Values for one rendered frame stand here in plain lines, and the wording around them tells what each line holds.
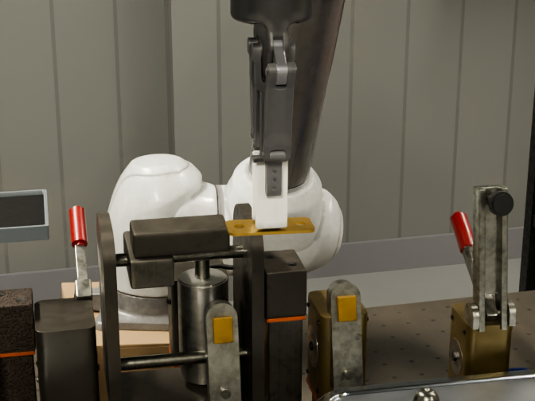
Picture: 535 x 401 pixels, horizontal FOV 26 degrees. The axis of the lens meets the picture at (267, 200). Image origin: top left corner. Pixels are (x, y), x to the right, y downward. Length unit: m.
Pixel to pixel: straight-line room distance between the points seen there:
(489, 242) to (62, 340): 0.51
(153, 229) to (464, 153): 3.01
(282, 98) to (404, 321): 1.25
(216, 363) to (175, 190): 0.61
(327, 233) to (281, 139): 0.90
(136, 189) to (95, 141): 2.00
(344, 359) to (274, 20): 0.50
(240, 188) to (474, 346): 0.61
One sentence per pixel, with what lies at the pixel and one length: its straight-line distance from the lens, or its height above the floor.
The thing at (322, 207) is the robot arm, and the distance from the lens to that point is 1.93.
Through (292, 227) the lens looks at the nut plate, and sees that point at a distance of 1.12.
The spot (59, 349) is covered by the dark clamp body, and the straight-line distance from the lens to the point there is 1.34.
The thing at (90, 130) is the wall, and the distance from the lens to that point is 3.88.
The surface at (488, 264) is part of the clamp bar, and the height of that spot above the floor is 1.12.
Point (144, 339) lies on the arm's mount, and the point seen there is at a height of 0.81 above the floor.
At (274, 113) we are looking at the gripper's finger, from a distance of 1.04.
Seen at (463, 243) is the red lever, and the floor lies 1.12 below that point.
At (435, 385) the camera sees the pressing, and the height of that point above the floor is 1.00.
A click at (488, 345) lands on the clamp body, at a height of 1.02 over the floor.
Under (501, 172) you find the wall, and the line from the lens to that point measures 4.33.
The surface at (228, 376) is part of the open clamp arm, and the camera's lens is 1.34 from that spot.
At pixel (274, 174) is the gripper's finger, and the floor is 1.31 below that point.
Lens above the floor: 1.65
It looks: 19 degrees down
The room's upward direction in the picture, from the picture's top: straight up
